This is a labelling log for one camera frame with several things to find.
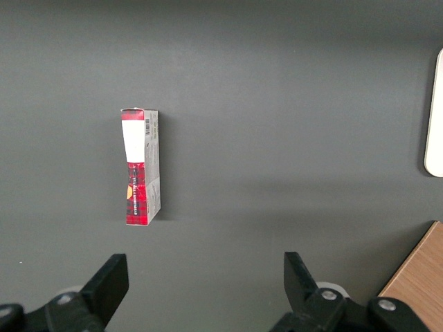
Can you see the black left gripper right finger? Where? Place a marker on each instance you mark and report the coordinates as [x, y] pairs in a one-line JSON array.
[[311, 301]]

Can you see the beige rectangular tray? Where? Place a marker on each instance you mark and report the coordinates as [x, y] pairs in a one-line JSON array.
[[435, 121]]

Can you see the red plaid cardboard box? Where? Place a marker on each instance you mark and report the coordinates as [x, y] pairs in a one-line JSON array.
[[140, 173]]

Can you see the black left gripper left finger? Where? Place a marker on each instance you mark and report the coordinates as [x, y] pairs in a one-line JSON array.
[[100, 290]]

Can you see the wooden drawer cabinet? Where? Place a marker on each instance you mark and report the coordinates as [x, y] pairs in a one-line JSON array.
[[420, 269]]

